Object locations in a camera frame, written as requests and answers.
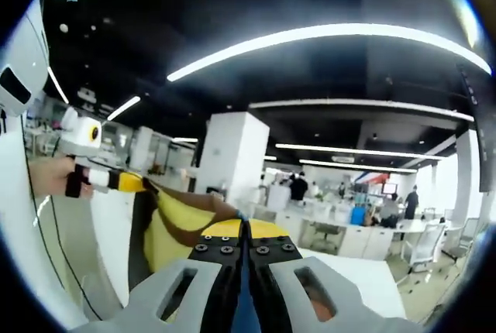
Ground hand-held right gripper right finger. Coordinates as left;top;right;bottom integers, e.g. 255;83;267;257
247;219;427;333

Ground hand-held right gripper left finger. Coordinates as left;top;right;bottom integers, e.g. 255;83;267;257
71;218;250;333

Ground yellow garment grey blue sleeves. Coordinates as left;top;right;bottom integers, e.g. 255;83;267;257
129;177;260;333

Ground person's left hand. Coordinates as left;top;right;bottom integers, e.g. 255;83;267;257
29;156;78;197

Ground white ceiling light strip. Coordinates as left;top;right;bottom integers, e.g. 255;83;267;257
106;95;141;121
274;142;443;161
298;158;419;173
166;22;492;82
46;65;70;105

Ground person's white shirt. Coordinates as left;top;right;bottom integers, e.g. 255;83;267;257
0;115;131;330

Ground white desk row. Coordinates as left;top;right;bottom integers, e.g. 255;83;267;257
247;201;431;263

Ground blue bin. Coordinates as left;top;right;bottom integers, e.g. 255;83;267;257
350;205;367;226

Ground white worn device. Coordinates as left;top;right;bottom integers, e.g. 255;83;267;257
0;0;50;129

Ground white square pillar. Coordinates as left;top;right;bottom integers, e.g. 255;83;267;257
197;112;270;210

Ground white office chair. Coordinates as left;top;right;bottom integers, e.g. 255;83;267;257
402;222;446;272
445;216;480;260

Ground thin black cable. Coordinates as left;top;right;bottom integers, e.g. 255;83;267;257
22;115;104;321

